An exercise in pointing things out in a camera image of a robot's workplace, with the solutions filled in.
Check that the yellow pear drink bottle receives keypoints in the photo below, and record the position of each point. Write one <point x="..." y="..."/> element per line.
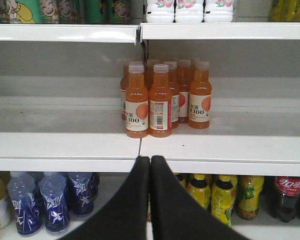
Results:
<point x="285" y="11"/>

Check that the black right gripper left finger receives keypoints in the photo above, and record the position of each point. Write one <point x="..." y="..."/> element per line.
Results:
<point x="124" y="216"/>

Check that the orange C100 juice bottle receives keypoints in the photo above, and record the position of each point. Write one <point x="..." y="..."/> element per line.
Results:
<point x="200" y="97"/>
<point x="136" y="103"/>
<point x="160" y="103"/>

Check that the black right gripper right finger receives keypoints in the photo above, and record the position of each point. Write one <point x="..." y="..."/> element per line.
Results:
<point x="175" y="215"/>

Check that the green cartoon drink can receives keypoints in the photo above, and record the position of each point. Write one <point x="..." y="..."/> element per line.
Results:
<point x="60" y="11"/>
<point x="20" y="12"/>

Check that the white peach drink bottle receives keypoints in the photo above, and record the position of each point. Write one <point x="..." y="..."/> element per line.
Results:
<point x="218" y="11"/>
<point x="189" y="11"/>
<point x="160" y="11"/>

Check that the blue sports drink bottle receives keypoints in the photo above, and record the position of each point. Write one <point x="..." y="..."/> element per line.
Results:
<point x="53" y="191"/>
<point x="81" y="193"/>
<point x="21" y="189"/>

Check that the yellow lemon tea bottle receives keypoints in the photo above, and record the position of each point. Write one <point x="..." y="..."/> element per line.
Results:
<point x="222" y="199"/>
<point x="250" y="187"/>
<point x="200" y="190"/>

